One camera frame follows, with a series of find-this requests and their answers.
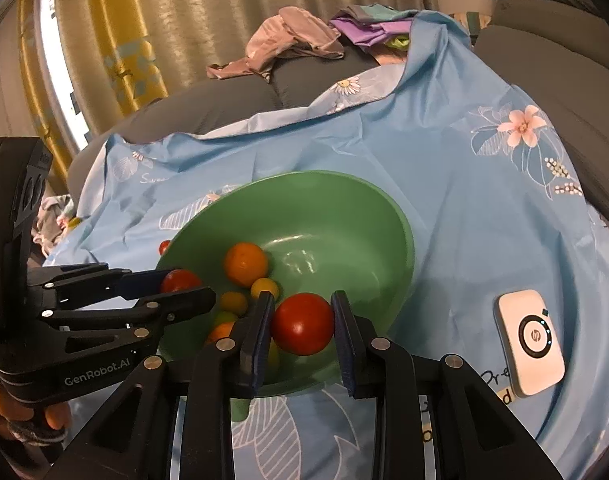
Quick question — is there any red cherry tomato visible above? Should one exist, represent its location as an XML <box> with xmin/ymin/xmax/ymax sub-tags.
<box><xmin>160</xmin><ymin>269</ymin><xmax>202</xmax><ymax>294</ymax></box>
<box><xmin>158</xmin><ymin>240</ymin><xmax>171</xmax><ymax>256</ymax></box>

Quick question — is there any tan longan fruit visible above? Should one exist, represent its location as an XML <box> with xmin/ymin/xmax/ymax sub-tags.
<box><xmin>219</xmin><ymin>292</ymin><xmax>249</xmax><ymax>316</ymax></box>
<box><xmin>250</xmin><ymin>278</ymin><xmax>280</xmax><ymax>300</ymax></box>

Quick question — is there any large orange front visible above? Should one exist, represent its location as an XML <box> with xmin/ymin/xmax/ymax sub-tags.
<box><xmin>223</xmin><ymin>242</ymin><xmax>269</xmax><ymax>288</ymax></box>

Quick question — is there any large red tomato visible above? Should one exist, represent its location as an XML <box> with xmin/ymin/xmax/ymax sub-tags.
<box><xmin>271</xmin><ymin>292</ymin><xmax>335</xmax><ymax>356</ymax></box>

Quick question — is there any green plastic bowl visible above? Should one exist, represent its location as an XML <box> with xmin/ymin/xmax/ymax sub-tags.
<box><xmin>154</xmin><ymin>169</ymin><xmax>417</xmax><ymax>399</ymax></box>

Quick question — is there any person's left hand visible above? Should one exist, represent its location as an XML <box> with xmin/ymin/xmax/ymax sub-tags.
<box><xmin>0</xmin><ymin>385</ymin><xmax>71</xmax><ymax>440</ymax></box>

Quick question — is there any clothes heap at left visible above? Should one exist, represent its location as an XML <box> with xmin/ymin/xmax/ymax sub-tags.
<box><xmin>31</xmin><ymin>194</ymin><xmax>81</xmax><ymax>257</ymax></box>

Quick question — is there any white pocket wifi device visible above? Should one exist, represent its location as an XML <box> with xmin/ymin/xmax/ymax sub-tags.
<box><xmin>495</xmin><ymin>289</ymin><xmax>566</xmax><ymax>398</ymax></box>

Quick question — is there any light blue floral cloth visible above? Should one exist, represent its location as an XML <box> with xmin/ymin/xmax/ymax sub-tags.
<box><xmin>50</xmin><ymin>11</ymin><xmax>609</xmax><ymax>479</ymax></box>

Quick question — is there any yellow beige curtain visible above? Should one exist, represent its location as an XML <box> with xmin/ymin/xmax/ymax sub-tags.
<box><xmin>16</xmin><ymin>0</ymin><xmax>438</xmax><ymax>181</ymax></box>

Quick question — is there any pink clothes pile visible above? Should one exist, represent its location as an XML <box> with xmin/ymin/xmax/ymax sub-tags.
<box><xmin>206</xmin><ymin>6</ymin><xmax>345</xmax><ymax>81</ymax></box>

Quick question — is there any purple garment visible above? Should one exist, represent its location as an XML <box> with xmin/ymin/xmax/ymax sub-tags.
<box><xmin>329</xmin><ymin>3</ymin><xmax>417</xmax><ymax>51</ymax></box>

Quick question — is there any grey sofa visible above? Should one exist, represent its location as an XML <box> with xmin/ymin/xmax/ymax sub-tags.
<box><xmin>68</xmin><ymin>0</ymin><xmax>609</xmax><ymax>222</ymax></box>

